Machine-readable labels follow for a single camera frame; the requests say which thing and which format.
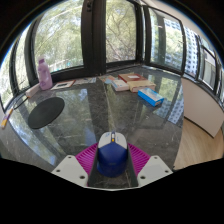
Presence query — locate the white book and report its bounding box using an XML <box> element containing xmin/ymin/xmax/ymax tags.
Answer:
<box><xmin>110</xmin><ymin>79</ymin><xmax>130</xmax><ymax>92</ymax></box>

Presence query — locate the black cable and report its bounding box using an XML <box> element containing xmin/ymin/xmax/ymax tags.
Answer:
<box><xmin>11</xmin><ymin>93</ymin><xmax>30</xmax><ymax>111</ymax></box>

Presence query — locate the printed pamphlet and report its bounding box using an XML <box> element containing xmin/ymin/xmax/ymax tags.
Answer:
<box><xmin>73</xmin><ymin>77</ymin><xmax>98</xmax><ymax>86</ymax></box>

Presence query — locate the blue box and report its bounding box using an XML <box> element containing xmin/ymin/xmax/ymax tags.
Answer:
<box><xmin>137</xmin><ymin>87</ymin><xmax>165</xmax><ymax>108</ymax></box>

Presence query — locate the teal and orange thin book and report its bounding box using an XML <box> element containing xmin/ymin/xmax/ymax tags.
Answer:
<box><xmin>99</xmin><ymin>75</ymin><xmax>117</xmax><ymax>85</ymax></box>

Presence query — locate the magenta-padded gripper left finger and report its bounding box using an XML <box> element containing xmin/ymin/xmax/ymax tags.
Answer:
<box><xmin>51</xmin><ymin>143</ymin><xmax>101</xmax><ymax>188</ymax></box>

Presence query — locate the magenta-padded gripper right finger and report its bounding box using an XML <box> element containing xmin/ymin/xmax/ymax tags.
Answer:
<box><xmin>126</xmin><ymin>143</ymin><xmax>174</xmax><ymax>188</ymax></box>

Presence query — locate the purple detergent bottle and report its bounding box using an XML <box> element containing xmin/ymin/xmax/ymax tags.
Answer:
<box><xmin>37</xmin><ymin>57</ymin><xmax>54</xmax><ymax>92</ymax></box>

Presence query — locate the blue and white computer mouse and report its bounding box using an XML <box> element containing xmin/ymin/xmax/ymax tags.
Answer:
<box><xmin>96</xmin><ymin>130</ymin><xmax>129</xmax><ymax>178</ymax></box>

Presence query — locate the red book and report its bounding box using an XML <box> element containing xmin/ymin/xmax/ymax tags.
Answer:
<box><xmin>117</xmin><ymin>73</ymin><xmax>148</xmax><ymax>83</ymax></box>

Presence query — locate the black round mouse pad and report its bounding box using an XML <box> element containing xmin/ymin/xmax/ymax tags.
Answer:
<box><xmin>27</xmin><ymin>96</ymin><xmax>66</xmax><ymax>130</ymax></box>

